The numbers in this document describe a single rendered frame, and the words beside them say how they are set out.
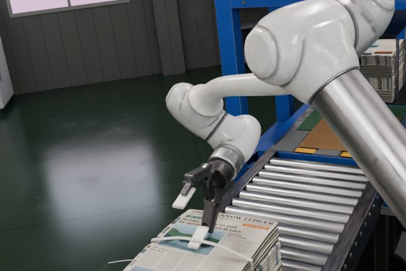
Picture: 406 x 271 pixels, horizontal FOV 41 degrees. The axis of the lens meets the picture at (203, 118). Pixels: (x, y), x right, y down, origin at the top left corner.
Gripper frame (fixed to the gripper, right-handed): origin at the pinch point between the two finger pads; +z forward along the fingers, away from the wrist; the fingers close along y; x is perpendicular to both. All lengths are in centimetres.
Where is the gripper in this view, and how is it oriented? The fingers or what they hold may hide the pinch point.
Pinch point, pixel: (186, 224)
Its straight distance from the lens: 136.1
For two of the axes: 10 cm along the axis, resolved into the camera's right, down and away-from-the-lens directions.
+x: -8.7, -0.6, 4.9
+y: 2.5, 8.0, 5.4
